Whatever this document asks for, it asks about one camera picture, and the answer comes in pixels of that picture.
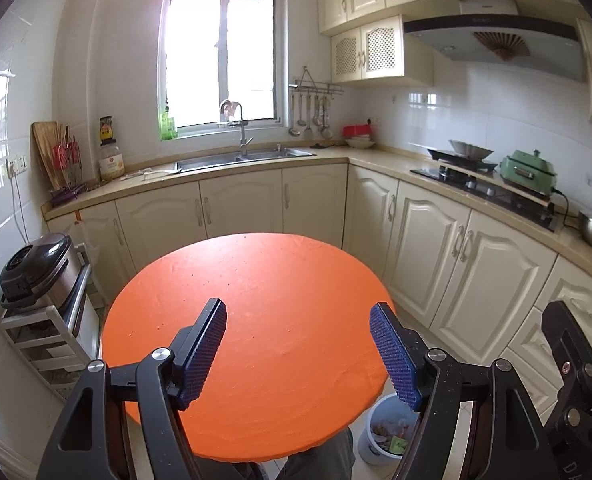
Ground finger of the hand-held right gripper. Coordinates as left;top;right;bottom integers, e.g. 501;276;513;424
541;301;592;441

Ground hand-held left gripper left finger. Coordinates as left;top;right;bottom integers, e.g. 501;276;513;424
36;298;228;480

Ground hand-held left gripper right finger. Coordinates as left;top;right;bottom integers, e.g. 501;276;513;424
369;302;559;480

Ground light blue plastic bin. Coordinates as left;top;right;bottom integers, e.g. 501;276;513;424
358;392;422;471

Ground orange round table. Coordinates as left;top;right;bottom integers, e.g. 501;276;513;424
101;232;398;462

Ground white metal storage rack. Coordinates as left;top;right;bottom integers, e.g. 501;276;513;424
0;242;102;386

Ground cream base kitchen cabinets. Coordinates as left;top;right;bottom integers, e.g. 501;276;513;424
46;162;592;411

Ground green electric cooker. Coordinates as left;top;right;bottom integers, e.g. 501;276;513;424
499;148;559;193

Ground black gas stove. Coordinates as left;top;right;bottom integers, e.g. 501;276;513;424
410;164;562;233

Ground dark steel rice cooker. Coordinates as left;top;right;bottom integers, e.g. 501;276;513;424
0;233;74;309

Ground steel double sink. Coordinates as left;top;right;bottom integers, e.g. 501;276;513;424
173;146;317;171

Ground light wooden board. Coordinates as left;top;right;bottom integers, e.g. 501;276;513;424
438;162;552;206

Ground dark purple tray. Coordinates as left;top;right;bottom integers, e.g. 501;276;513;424
50;184;87;206

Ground glass jar white label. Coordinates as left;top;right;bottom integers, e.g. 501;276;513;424
98;142;126;181

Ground steel wok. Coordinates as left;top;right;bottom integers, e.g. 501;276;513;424
448;140;495;160

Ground steel kitchen faucet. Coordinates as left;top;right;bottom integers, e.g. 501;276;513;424
219;100;253;157

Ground green dish soap bottle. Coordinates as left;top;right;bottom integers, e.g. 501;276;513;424
159;109;177;141

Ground hanging steel skimmer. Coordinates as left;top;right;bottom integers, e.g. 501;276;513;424
320;96;334;140

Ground red utensil holder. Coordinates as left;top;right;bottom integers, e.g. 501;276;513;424
51;125;84;188

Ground wooden cutting board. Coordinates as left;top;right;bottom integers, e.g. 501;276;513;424
32;121;64;191

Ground brown folding fan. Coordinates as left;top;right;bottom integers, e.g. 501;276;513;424
472;31;531;61

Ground kitchen window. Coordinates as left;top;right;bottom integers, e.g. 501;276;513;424
157;0;283;138

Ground grey range hood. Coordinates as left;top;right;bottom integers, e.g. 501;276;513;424
403;0;588;83

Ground black power cord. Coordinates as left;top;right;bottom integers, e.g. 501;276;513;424
551;187;584;228

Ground white power cable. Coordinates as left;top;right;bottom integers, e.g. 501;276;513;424
13;175;29;246

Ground steel wall utensil rack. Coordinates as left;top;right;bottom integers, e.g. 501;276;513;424
289;66;344;98

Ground cream double lattice wall cabinet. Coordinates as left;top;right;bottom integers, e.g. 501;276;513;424
331;15;435;86

